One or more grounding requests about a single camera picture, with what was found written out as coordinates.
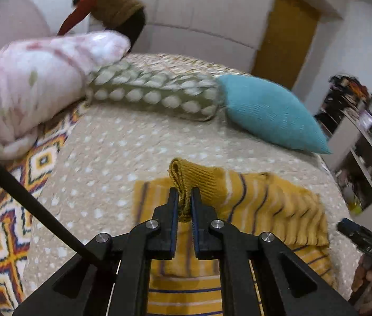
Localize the pink floral folded quilt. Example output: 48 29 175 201
0 30 131 160

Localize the teal knit cushion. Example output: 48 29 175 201
217 74 333 155

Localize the green white-dotted bolster pillow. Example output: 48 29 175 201
85 60 224 122

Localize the white wardrobe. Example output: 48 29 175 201
89 0 280 51

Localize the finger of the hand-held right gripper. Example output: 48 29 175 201
337 218 372 257

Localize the yellow striped knit sweater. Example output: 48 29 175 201
134 158 336 316

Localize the pink padded headboard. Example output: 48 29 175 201
0 0 52 61

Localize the yellow wooden door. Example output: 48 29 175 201
253 0 321 90

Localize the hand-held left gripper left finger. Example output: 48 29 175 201
13 187 180 316

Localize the cluttered shelf unit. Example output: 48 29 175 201
314 75 372 214

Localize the beige dotted bedspread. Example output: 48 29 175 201
21 53 358 303

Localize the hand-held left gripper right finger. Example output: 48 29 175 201
190 187 359 316

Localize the black cable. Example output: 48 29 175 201
0 143 109 267

